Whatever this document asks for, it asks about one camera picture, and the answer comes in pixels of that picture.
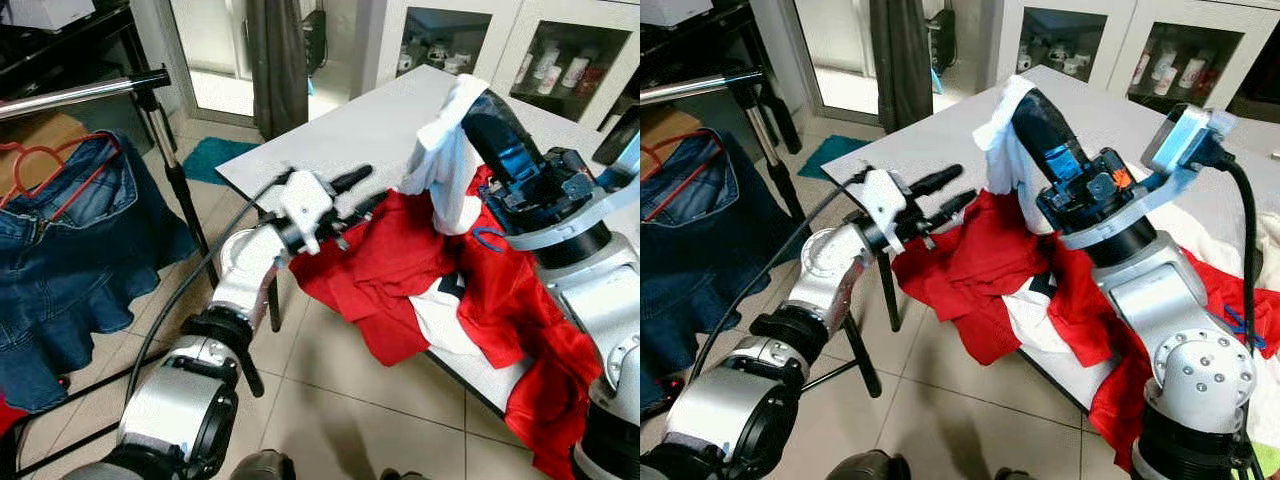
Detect grey curtain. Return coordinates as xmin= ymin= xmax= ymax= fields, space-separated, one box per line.
xmin=868 ymin=0 xmax=938 ymax=136
xmin=245 ymin=0 xmax=313 ymax=143

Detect blue denim jeans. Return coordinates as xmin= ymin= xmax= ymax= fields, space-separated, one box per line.
xmin=640 ymin=133 xmax=793 ymax=408
xmin=0 ymin=133 xmax=198 ymax=415

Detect dark left robot foot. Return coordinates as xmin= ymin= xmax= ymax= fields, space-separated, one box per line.
xmin=230 ymin=450 xmax=298 ymax=480
xmin=828 ymin=450 xmax=908 ymax=480

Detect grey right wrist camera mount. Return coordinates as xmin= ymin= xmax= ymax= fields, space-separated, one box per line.
xmin=505 ymin=105 xmax=641 ymax=253
xmin=1060 ymin=103 xmax=1238 ymax=253

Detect black desk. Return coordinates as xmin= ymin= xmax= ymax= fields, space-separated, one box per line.
xmin=0 ymin=0 xmax=153 ymax=103
xmin=640 ymin=0 xmax=773 ymax=103

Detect red polo shirt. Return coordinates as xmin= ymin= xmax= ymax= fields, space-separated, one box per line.
xmin=1050 ymin=240 xmax=1280 ymax=473
xmin=455 ymin=165 xmax=608 ymax=480

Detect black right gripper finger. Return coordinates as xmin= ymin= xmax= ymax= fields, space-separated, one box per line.
xmin=1012 ymin=88 xmax=1093 ymax=188
xmin=460 ymin=90 xmax=548 ymax=188

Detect teal floor mat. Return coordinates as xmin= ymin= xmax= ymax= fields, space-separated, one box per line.
xmin=183 ymin=137 xmax=263 ymax=188
xmin=797 ymin=135 xmax=873 ymax=183

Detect white T-shirt red black print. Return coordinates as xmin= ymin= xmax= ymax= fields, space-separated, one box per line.
xmin=973 ymin=73 xmax=1068 ymax=358
xmin=400 ymin=73 xmax=493 ymax=358

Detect white device box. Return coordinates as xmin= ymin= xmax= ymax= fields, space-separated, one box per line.
xmin=640 ymin=0 xmax=715 ymax=28
xmin=0 ymin=0 xmax=98 ymax=33

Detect pink hanger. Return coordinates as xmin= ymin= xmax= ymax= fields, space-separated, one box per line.
xmin=640 ymin=135 xmax=723 ymax=223
xmin=0 ymin=133 xmax=128 ymax=223

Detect white table black legs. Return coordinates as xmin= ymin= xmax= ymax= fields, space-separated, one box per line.
xmin=215 ymin=65 xmax=641 ymax=421
xmin=818 ymin=65 xmax=1280 ymax=416

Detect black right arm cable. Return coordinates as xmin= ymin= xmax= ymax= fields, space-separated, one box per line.
xmin=1208 ymin=148 xmax=1263 ymax=351

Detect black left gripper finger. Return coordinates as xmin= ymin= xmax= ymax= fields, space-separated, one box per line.
xmin=340 ymin=192 xmax=393 ymax=228
xmin=328 ymin=164 xmax=377 ymax=198
xmin=923 ymin=189 xmax=981 ymax=228
xmin=903 ymin=162 xmax=968 ymax=199

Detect white glass door cabinet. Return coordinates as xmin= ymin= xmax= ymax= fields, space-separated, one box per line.
xmin=985 ymin=0 xmax=1280 ymax=118
xmin=360 ymin=0 xmax=641 ymax=133

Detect chrome and black clothes rack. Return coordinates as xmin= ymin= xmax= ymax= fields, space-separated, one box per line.
xmin=0 ymin=68 xmax=268 ymax=476
xmin=640 ymin=68 xmax=883 ymax=403

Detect brown cardboard box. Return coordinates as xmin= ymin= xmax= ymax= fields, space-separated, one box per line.
xmin=0 ymin=112 xmax=93 ymax=198
xmin=640 ymin=108 xmax=693 ymax=153

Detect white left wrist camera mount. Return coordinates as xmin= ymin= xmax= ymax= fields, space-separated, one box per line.
xmin=278 ymin=170 xmax=338 ymax=258
xmin=862 ymin=168 xmax=915 ymax=258

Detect large white garment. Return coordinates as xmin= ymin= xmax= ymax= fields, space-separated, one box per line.
xmin=1160 ymin=190 xmax=1280 ymax=301

